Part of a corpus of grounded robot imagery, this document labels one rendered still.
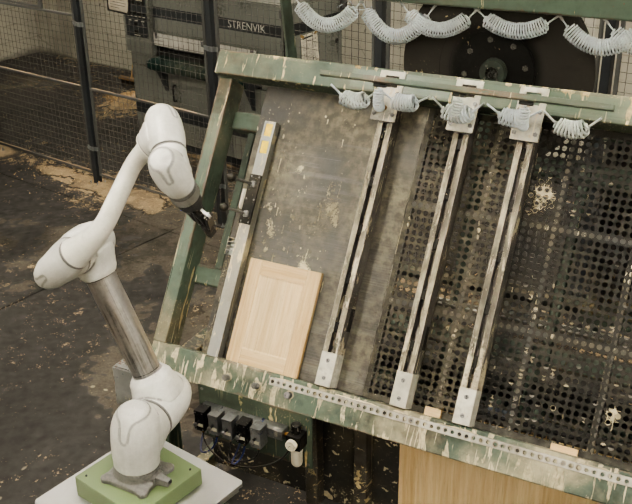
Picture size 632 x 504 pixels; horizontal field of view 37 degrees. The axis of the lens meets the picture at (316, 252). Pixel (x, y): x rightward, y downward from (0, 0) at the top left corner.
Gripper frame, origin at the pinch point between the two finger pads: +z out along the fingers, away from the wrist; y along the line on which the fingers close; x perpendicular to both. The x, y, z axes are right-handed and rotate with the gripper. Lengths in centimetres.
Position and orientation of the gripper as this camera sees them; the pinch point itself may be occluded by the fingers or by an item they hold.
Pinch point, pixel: (208, 228)
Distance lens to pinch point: 296.9
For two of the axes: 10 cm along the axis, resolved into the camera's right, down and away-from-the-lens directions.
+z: 2.2, 4.5, 8.6
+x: -5.7, 7.8, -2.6
